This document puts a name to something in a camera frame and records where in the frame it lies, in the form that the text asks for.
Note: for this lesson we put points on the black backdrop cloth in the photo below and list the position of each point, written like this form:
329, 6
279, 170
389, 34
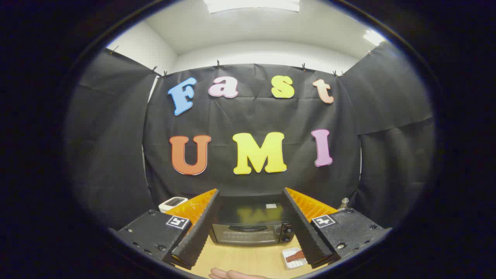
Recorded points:
252, 116

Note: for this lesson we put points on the white rectangular tray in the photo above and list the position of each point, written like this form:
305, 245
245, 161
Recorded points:
288, 264

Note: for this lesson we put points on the black toaster oven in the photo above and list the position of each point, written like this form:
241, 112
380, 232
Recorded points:
248, 232

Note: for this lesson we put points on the small ceiling light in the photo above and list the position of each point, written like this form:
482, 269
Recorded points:
372, 37

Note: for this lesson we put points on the clear glass bottle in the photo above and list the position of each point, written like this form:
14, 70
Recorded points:
344, 203

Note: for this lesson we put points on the long ceiling light panel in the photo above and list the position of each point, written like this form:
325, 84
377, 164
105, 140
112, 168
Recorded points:
252, 4

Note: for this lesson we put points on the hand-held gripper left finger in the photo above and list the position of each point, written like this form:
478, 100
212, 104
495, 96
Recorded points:
197, 232

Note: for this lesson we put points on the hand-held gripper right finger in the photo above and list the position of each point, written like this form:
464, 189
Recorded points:
304, 232

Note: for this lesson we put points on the red raw meat slice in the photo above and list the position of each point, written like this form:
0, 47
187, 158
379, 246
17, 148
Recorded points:
297, 256

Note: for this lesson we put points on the white bread toaster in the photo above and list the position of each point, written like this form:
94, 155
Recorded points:
172, 202

